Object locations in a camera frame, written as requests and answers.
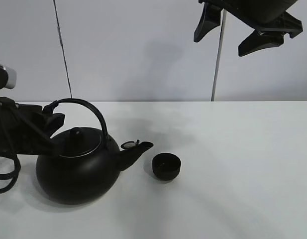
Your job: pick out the black round teapot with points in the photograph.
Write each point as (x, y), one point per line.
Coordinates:
(89, 162)

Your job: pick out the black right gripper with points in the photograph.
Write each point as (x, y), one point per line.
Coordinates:
(269, 17)

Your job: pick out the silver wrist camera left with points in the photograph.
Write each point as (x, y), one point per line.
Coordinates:
(8, 77)

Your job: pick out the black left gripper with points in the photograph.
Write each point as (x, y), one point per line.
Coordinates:
(27, 129)

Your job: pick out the small black teacup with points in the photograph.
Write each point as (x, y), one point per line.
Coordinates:
(166, 166)

